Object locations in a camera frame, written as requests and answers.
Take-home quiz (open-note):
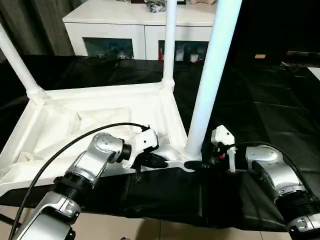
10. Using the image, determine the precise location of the white plastic table top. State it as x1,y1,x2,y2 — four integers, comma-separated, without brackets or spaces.
0,82,204,195

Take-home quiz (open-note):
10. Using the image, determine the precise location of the black mat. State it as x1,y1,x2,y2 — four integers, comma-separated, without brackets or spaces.
0,54,320,232

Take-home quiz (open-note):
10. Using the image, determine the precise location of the white low cabinet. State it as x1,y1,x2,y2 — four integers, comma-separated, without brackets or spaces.
62,0,218,62

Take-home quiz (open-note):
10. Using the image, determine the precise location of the row of picture frames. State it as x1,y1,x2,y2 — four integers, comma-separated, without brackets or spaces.
131,0,187,5

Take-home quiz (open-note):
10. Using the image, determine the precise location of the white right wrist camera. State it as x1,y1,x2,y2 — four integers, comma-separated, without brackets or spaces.
211,124,237,174

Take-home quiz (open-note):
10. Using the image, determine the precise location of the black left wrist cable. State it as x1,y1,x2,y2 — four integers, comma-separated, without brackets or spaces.
8,122,151,240

